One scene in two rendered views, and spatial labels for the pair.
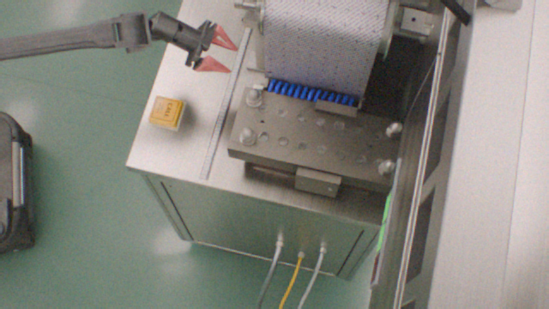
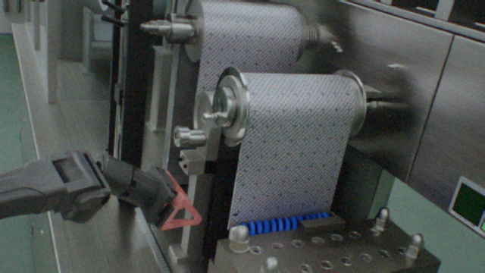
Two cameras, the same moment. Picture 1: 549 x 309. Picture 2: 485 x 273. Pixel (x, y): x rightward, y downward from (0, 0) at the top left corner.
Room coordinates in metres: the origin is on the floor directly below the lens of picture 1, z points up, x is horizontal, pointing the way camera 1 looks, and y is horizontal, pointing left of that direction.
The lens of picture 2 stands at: (0.10, 0.57, 1.55)
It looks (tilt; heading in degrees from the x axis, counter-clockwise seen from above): 22 degrees down; 317
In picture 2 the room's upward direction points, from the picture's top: 9 degrees clockwise
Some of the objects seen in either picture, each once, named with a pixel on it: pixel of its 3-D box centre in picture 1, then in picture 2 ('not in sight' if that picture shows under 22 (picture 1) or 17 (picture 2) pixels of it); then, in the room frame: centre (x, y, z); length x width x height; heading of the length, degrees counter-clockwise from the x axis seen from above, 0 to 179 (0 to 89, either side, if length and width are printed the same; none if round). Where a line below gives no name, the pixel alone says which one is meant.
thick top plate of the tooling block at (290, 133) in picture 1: (320, 140); (328, 263); (0.53, -0.12, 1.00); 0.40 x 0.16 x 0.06; 75
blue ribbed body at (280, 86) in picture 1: (313, 94); (287, 225); (0.64, -0.11, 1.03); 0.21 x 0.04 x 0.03; 75
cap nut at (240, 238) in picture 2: (253, 95); (241, 236); (0.63, 0.03, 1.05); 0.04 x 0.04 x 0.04
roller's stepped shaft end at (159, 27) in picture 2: not in sight; (154, 27); (1.01, 0.01, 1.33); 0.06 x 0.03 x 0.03; 75
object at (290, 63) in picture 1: (316, 69); (288, 182); (0.66, -0.11, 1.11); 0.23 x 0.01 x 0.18; 75
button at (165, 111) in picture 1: (165, 111); not in sight; (0.66, 0.26, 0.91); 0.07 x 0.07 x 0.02; 75
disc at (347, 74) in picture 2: (390, 27); (342, 105); (0.68, -0.25, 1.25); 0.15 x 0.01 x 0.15; 165
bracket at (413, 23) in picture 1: (415, 22); (363, 89); (0.67, -0.30, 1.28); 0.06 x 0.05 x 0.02; 75
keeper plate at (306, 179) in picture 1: (316, 184); not in sight; (0.44, -0.11, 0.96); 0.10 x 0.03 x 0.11; 75
